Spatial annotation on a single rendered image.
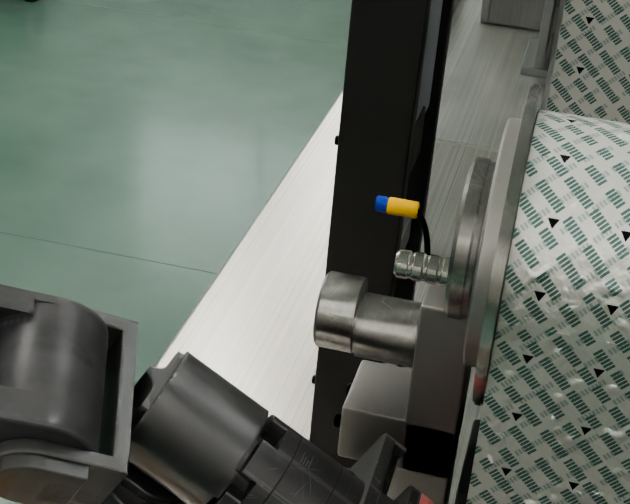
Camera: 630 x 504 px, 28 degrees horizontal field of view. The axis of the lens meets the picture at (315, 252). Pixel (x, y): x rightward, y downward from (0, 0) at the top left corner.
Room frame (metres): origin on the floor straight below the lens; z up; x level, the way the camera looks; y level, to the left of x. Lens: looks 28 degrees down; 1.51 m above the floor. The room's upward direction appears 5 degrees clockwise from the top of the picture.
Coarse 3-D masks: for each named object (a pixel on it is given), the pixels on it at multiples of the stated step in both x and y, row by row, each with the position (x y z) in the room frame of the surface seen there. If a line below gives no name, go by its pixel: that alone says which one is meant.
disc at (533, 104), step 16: (528, 96) 0.51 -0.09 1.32; (528, 112) 0.49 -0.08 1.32; (528, 128) 0.48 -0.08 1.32; (528, 144) 0.48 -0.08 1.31; (512, 176) 0.47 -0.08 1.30; (512, 192) 0.46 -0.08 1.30; (512, 208) 0.45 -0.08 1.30; (512, 224) 0.45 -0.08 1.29; (496, 256) 0.45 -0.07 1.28; (496, 272) 0.44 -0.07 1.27; (496, 288) 0.44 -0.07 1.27; (496, 304) 0.44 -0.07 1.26; (496, 320) 0.45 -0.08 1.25; (480, 352) 0.44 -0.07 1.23; (480, 368) 0.44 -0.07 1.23; (480, 384) 0.45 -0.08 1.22; (480, 400) 0.46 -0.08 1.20
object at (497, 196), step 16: (512, 128) 0.51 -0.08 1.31; (512, 144) 0.50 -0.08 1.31; (512, 160) 0.49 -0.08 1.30; (496, 176) 0.48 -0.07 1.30; (496, 192) 0.48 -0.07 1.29; (496, 208) 0.47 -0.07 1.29; (496, 224) 0.47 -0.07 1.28; (496, 240) 0.46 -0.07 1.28; (480, 256) 0.46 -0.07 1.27; (480, 272) 0.46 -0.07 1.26; (480, 288) 0.46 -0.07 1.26; (480, 304) 0.46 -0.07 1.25; (480, 320) 0.46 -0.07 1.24; (480, 336) 0.46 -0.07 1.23; (464, 352) 0.47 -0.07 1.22
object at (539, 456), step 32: (480, 448) 0.45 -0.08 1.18; (512, 448) 0.45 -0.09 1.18; (544, 448) 0.44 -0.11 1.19; (576, 448) 0.44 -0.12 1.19; (608, 448) 0.44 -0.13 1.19; (480, 480) 0.45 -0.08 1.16; (512, 480) 0.45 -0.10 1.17; (544, 480) 0.44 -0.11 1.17; (576, 480) 0.44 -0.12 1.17; (608, 480) 0.44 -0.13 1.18
